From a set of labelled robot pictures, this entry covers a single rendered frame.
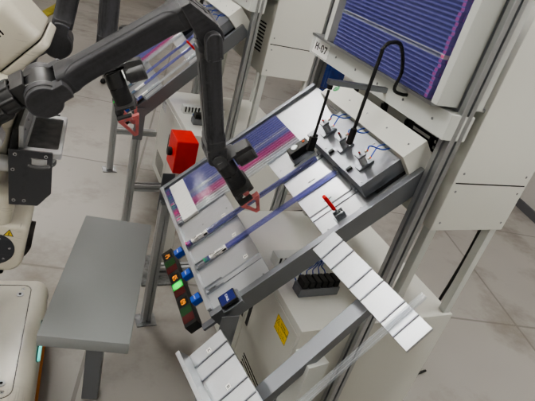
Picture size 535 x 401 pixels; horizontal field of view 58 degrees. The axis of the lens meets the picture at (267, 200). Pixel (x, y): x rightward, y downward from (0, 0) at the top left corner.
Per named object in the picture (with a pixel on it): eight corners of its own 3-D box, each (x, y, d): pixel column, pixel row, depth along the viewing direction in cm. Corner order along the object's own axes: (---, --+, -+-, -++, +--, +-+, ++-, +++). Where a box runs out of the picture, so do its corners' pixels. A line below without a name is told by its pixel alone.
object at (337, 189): (329, 246, 137) (323, 235, 134) (251, 144, 188) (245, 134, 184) (425, 180, 137) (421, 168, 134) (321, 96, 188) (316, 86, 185)
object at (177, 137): (141, 286, 241) (164, 145, 204) (134, 257, 259) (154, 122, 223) (188, 284, 251) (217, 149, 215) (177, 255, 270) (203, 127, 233)
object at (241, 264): (218, 316, 135) (212, 310, 133) (169, 194, 186) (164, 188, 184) (274, 277, 136) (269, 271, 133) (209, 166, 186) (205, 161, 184)
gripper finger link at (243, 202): (261, 196, 156) (247, 177, 150) (269, 208, 151) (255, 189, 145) (244, 208, 156) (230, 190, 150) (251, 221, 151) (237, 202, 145)
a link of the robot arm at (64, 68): (191, -29, 104) (205, -7, 98) (216, 22, 115) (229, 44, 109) (13, 72, 105) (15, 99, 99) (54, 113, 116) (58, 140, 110)
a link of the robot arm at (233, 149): (201, 141, 140) (210, 161, 135) (235, 120, 139) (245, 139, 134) (220, 163, 150) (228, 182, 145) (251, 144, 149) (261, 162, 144)
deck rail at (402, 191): (221, 328, 136) (210, 317, 132) (220, 322, 137) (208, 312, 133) (430, 184, 136) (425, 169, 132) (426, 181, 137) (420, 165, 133)
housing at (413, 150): (415, 191, 138) (402, 157, 129) (333, 122, 176) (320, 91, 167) (438, 175, 138) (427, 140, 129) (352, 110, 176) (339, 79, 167)
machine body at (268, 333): (254, 452, 179) (301, 332, 150) (204, 317, 233) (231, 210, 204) (392, 420, 208) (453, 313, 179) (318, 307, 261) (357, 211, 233)
